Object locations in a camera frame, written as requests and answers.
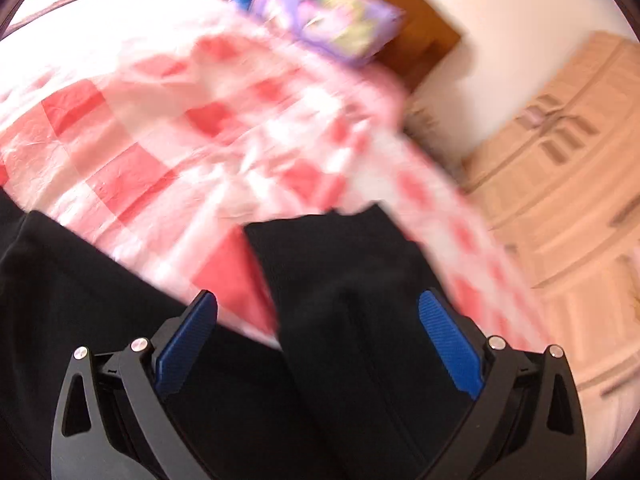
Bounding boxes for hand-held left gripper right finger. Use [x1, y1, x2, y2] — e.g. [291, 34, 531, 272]
[417, 288, 587, 480]

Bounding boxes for wooden headboard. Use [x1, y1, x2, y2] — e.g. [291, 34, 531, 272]
[150, 0, 462, 92]

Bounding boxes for pink checkered bed sheet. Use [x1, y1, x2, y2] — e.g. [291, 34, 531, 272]
[0, 0, 553, 353]

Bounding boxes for light wooden wardrobe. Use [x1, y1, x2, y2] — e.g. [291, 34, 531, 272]
[460, 31, 640, 396]

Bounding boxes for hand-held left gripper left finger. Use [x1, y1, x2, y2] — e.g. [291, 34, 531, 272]
[50, 289, 219, 480]

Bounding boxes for black pants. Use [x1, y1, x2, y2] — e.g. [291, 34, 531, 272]
[0, 187, 488, 480]

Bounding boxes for purple printed pillow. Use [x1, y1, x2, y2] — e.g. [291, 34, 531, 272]
[227, 0, 406, 68]

